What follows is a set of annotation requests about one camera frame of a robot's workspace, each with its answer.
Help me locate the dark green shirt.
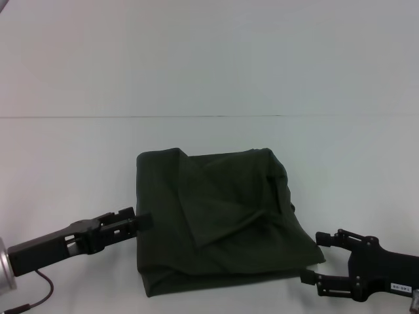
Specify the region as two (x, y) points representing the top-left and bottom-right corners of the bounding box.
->
(136, 147), (327, 299)

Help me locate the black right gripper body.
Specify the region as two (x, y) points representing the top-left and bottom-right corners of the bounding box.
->
(347, 234), (419, 304)

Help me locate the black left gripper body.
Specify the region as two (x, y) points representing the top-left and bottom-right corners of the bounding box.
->
(7, 219), (103, 278)

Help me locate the left gripper cable with connector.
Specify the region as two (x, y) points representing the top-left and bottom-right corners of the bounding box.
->
(0, 269), (56, 312)

